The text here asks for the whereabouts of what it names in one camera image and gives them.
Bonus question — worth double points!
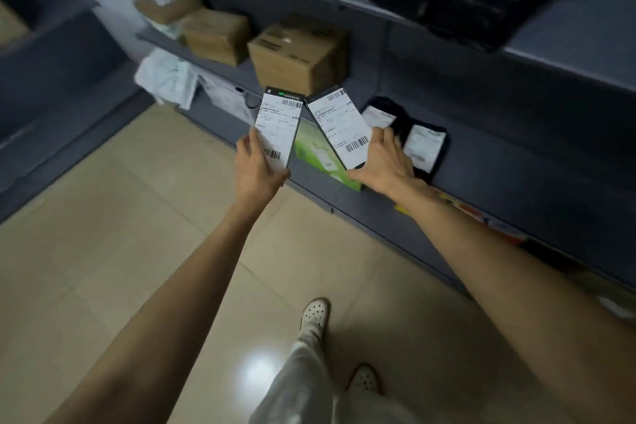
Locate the person's white shoe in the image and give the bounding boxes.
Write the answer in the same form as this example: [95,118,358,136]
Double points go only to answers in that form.
[345,362,384,398]
[299,297,332,341]

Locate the grey pegboard shelving unit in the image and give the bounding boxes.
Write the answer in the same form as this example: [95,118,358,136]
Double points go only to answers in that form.
[134,0,636,325]
[0,0,155,223]

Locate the person's left forearm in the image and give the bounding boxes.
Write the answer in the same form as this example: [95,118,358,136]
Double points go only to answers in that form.
[44,197,272,424]

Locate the brown padded envelope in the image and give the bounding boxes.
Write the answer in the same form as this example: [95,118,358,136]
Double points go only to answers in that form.
[132,0,205,26]

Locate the person's white left shoe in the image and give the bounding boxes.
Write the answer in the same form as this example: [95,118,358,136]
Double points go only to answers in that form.
[299,297,332,341]

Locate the person's right hand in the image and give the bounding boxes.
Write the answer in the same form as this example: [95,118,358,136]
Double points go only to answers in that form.
[345,126,431,206]

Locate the green printed box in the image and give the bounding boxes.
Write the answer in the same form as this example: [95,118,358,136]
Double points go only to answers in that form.
[291,116,364,193]

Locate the white poly mailer bag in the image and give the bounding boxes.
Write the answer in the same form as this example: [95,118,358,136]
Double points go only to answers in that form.
[132,47,201,111]

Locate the person's right forearm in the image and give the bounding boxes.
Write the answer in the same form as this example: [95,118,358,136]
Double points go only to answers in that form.
[392,182,636,424]

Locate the white printed parcel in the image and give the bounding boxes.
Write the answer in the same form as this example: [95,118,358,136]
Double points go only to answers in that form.
[197,72,259,127]

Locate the plain brown cardboard box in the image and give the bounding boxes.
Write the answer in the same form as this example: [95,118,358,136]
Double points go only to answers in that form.
[180,7,252,68]

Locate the cardboard box white label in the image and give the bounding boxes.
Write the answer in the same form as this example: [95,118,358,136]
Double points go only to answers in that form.
[0,0,32,47]

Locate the red printed carton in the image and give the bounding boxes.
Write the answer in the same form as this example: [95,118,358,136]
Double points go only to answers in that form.
[394,187,530,246]

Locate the pale green flat parcel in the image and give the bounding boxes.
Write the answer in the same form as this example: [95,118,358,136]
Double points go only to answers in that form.
[146,16,186,41]

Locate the brown cardboard box black print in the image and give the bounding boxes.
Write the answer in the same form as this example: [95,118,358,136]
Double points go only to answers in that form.
[246,16,350,97]

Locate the person's white right shoe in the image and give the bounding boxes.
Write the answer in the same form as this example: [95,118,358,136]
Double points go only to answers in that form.
[345,362,384,398]

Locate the person's left hand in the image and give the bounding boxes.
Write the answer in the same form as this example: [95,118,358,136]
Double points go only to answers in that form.
[234,128,292,213]

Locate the person's light trousers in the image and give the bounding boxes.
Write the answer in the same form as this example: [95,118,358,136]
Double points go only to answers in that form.
[248,331,448,424]

